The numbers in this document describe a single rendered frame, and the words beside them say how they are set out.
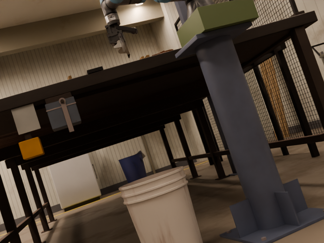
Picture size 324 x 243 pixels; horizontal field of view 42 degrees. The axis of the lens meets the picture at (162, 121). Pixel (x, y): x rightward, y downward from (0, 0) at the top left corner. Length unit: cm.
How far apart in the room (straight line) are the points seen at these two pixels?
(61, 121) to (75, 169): 505
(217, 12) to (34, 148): 98
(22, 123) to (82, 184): 505
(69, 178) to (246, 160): 537
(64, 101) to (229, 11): 82
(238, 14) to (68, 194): 553
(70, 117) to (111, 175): 595
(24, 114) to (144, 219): 72
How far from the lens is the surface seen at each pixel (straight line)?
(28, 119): 199
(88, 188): 700
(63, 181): 698
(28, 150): 196
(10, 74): 802
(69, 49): 819
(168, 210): 175
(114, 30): 241
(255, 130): 182
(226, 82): 181
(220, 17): 178
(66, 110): 196
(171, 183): 175
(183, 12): 435
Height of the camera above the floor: 48
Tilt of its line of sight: 3 degrees up
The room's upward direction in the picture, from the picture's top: 19 degrees counter-clockwise
